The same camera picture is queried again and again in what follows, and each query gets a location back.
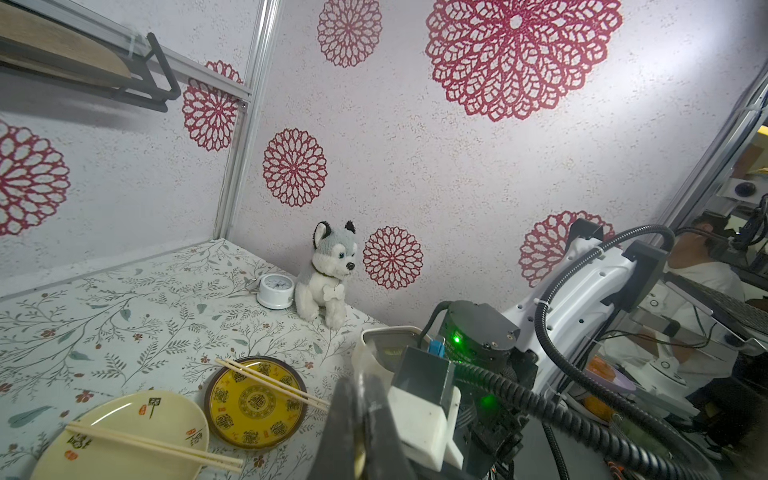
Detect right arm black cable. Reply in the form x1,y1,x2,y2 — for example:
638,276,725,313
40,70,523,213
419,223,721,480

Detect white digital scale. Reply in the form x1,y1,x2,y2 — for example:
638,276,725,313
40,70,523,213
352,325,422,388

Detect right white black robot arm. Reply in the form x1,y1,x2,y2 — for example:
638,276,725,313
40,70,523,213
454,225,698,479

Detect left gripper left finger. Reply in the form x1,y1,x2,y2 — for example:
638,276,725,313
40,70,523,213
306,378,362,480

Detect floral table mat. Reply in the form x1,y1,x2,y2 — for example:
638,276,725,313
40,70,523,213
1,240,376,479

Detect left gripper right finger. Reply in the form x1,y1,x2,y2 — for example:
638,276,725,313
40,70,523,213
362,374,417,480

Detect grey husky plush toy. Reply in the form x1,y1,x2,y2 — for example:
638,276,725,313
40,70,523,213
294,220,359,330

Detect cream small plate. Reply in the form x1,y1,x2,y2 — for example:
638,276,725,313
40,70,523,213
29,389,211,480

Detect grey wall shelf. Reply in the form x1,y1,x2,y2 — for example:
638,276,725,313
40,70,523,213
1,1,181,112

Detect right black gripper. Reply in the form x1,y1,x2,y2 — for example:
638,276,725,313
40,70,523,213
417,300,538,479

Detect small white alarm clock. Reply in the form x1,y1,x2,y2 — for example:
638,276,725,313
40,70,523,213
256,273,295,310

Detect yellow patterned plate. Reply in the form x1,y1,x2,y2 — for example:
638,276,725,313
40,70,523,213
203,367,308,450

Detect chopsticks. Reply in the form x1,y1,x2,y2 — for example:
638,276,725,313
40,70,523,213
215,358,330,412
66,422,244,473

